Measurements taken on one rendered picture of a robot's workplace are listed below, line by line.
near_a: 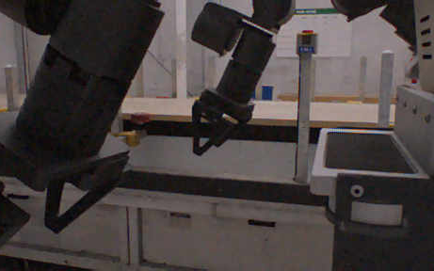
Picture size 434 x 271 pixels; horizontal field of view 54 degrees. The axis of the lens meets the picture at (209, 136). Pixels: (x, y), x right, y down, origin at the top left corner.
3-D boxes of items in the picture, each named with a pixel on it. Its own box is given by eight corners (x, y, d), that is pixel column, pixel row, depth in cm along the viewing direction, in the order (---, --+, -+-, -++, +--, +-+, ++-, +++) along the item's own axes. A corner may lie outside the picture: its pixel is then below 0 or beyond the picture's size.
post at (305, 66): (307, 183, 152) (313, 54, 145) (294, 182, 154) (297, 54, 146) (308, 180, 157) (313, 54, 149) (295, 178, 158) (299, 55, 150)
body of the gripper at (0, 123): (-49, 142, 25) (-6, 26, 23) (59, 126, 35) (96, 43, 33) (34, 202, 24) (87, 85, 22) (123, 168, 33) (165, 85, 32)
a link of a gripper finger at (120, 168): (-26, 225, 32) (18, 116, 30) (38, 200, 39) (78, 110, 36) (42, 278, 30) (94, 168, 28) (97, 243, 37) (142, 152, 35)
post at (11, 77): (19, 174, 189) (10, 65, 181) (13, 174, 190) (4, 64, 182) (24, 172, 193) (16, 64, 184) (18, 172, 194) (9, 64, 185)
